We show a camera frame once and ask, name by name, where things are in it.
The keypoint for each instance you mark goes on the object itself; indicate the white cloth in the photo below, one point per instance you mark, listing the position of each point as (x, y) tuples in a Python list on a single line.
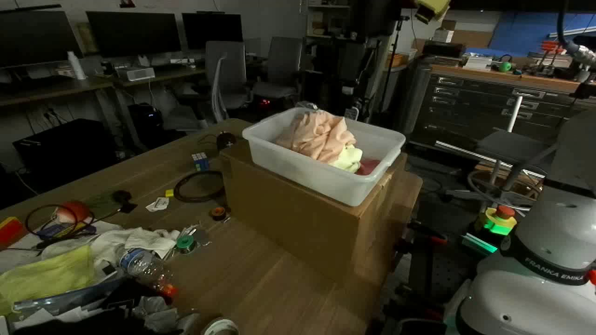
[(136, 238)]

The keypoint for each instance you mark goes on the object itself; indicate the small yellow block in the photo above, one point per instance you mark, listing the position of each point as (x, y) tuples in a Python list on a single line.
[(167, 191)]

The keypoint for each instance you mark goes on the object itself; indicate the long wooden office desk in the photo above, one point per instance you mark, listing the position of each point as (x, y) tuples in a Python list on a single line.
[(48, 89)]

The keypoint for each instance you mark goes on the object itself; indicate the clear plastic bottle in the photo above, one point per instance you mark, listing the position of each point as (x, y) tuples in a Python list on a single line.
[(139, 262)]

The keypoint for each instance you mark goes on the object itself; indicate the black tool cabinet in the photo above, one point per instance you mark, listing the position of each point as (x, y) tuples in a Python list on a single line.
[(465, 111)]

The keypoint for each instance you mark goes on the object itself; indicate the green desk gadget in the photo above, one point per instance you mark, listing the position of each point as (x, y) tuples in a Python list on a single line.
[(505, 63)]

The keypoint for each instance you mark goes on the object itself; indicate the white paper stack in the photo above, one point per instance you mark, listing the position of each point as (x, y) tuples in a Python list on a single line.
[(477, 61)]

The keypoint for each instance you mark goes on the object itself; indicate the white plastic bin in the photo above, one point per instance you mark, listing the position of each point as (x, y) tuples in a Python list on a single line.
[(322, 178)]

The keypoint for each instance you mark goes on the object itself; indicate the pink cloth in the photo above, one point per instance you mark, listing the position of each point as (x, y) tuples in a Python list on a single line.
[(367, 165)]

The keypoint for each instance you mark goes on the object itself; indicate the Rubik's cube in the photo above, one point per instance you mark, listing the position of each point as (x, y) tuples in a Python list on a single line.
[(199, 160)]

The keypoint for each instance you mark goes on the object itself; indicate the small green toy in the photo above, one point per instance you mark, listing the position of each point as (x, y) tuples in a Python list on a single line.
[(186, 242)]

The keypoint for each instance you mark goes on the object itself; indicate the grey office chair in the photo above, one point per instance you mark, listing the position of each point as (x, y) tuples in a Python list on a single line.
[(281, 61)]

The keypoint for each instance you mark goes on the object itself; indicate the grey chair white frame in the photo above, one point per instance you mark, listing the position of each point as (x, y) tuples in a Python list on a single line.
[(225, 67)]

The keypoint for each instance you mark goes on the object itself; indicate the blue panel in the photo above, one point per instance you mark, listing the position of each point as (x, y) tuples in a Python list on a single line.
[(527, 29)]

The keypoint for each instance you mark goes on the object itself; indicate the red tool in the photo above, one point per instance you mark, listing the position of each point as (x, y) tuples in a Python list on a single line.
[(551, 46)]

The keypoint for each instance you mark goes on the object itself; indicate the black flat stand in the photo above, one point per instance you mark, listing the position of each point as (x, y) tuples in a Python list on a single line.
[(508, 145)]

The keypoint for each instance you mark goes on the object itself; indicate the small black round object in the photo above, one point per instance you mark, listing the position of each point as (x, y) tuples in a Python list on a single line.
[(225, 141)]

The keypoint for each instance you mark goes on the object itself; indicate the small orange tape roll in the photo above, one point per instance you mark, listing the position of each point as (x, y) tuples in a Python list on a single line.
[(218, 212)]

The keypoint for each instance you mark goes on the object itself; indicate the red and yellow block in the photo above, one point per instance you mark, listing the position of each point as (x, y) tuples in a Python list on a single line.
[(11, 230)]

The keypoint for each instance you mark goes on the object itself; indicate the black light stand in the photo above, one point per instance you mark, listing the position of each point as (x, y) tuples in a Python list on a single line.
[(391, 61)]

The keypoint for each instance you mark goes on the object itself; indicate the white tape roll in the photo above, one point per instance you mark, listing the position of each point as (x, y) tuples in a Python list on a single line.
[(220, 327)]

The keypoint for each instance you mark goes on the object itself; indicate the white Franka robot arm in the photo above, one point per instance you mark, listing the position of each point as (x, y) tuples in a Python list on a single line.
[(546, 290)]

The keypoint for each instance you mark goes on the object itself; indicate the peach cloth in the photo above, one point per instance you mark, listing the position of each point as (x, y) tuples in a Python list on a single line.
[(313, 135)]

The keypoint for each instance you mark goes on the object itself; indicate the small black gadget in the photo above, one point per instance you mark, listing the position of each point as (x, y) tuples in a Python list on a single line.
[(123, 197)]

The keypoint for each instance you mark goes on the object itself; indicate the black clamp stand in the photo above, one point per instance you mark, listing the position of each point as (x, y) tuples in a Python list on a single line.
[(424, 260)]

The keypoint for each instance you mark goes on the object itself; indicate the large brown cardboard box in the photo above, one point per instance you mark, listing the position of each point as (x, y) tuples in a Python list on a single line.
[(290, 223)]

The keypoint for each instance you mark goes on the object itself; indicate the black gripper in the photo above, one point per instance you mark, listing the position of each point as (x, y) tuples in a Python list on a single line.
[(382, 14)]

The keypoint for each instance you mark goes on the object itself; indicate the clear plastic bag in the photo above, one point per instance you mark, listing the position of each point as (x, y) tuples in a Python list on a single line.
[(61, 303)]

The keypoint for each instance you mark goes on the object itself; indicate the black computer monitor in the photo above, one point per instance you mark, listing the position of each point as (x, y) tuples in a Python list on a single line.
[(132, 33), (37, 37), (210, 29)]

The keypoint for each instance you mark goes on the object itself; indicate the white plastic bottle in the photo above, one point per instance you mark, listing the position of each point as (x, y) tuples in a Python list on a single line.
[(74, 67)]

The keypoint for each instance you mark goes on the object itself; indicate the small brown cardboard box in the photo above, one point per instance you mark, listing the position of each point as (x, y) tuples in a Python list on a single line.
[(467, 37)]

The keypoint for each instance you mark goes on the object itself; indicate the white projector box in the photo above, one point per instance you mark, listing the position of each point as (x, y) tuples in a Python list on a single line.
[(139, 74)]

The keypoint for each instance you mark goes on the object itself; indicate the yellow-green towel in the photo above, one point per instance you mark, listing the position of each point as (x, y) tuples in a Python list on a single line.
[(43, 275)]

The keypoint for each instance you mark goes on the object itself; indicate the yellow paper tag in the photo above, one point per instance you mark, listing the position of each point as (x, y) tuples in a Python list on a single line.
[(430, 9)]

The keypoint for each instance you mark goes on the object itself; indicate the small orange object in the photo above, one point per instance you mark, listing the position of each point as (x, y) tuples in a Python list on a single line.
[(167, 290)]

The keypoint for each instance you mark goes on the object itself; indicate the white paper tag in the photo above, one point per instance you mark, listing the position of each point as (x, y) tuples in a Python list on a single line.
[(156, 204)]

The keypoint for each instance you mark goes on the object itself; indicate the red emergency stop button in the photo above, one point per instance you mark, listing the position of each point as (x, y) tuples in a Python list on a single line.
[(499, 215)]

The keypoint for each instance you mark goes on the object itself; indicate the green bar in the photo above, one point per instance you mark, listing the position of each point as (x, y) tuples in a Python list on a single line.
[(478, 242)]

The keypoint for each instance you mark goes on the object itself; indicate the white crumpled paper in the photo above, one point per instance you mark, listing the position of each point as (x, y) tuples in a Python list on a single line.
[(154, 312)]

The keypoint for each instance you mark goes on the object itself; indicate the pale yellow cloth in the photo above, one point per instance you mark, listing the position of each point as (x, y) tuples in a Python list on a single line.
[(348, 158)]

